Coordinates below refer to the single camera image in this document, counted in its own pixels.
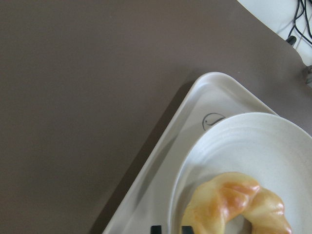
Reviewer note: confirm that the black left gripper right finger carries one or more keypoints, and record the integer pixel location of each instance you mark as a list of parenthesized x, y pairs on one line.
[(187, 230)]

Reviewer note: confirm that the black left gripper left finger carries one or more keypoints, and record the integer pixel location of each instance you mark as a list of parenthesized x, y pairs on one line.
[(155, 229)]

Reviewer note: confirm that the glazed yellow donut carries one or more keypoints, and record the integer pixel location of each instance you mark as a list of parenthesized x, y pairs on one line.
[(228, 195)]

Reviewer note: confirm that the white round plate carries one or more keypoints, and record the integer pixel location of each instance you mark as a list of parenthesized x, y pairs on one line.
[(271, 149)]

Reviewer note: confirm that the cream rectangular rabbit tray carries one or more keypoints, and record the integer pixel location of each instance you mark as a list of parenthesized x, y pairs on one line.
[(213, 97)]

